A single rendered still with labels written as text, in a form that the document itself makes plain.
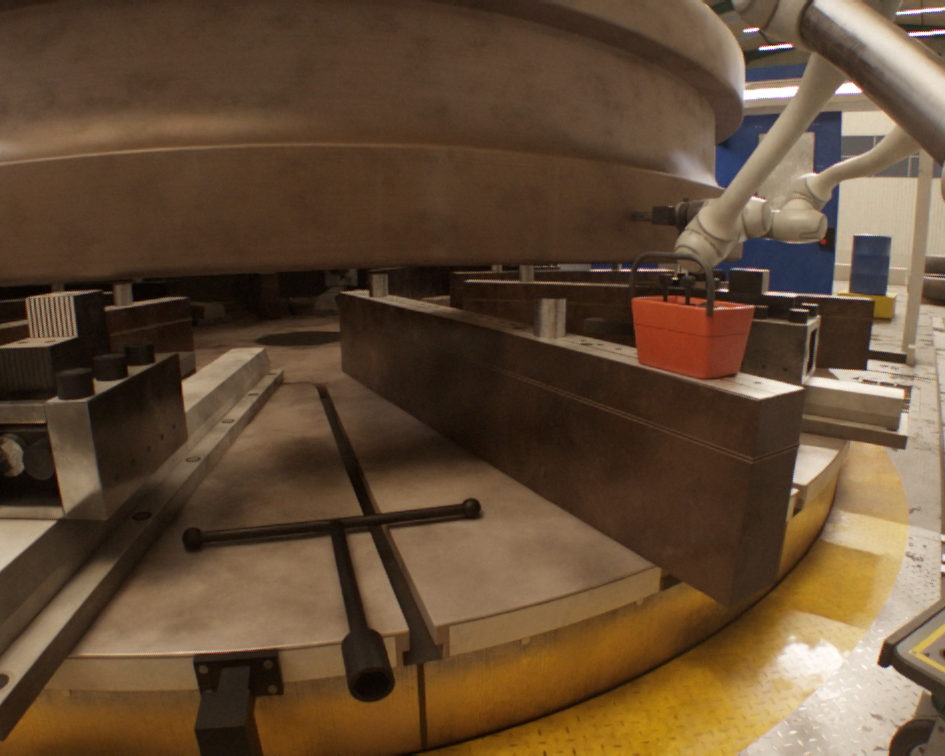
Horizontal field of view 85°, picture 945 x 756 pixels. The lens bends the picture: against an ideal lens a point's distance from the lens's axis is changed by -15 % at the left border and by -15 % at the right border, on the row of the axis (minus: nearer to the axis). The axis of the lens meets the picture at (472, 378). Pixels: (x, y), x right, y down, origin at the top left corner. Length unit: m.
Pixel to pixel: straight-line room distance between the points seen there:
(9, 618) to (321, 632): 0.48
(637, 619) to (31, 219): 1.55
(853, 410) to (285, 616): 1.84
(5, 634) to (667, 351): 1.16
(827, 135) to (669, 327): 5.41
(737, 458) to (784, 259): 5.42
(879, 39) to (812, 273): 5.41
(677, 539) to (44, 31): 1.79
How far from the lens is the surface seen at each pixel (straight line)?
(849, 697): 1.52
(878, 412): 2.22
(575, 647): 1.23
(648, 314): 1.12
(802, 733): 1.39
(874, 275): 9.91
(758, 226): 1.51
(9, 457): 1.26
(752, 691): 1.45
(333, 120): 1.48
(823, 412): 2.23
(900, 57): 0.95
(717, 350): 1.06
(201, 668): 1.01
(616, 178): 1.69
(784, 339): 2.13
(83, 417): 1.10
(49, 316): 1.34
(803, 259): 6.34
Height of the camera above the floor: 0.91
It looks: 13 degrees down
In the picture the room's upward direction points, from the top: straight up
